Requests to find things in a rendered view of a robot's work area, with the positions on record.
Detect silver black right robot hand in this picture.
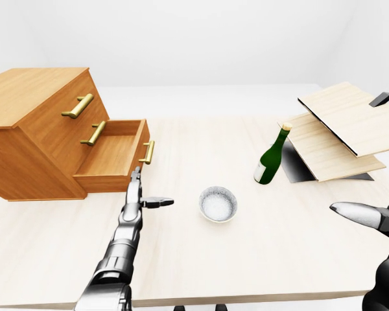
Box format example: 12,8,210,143
329,201,389,244

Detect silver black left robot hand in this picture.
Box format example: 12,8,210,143
118,166,175,229

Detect open wooden drawer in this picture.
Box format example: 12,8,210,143
73,119,152,194

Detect wooden drawer front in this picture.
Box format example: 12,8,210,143
18,68,110,143
35,118,111,178

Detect wooden cabinet with drawers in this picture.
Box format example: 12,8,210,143
0,67,152,202

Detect pale wooden board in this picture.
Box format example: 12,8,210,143
297,82,389,159
277,112,387,183

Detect speckled grey white bowl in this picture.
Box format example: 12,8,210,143
198,185,238,224

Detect green glass bottle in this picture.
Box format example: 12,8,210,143
253,122,293,186

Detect small black block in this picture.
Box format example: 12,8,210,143
368,92,389,108

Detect brass drawer handle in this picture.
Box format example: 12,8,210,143
80,121,107,146
61,93,95,120
138,140,156,165

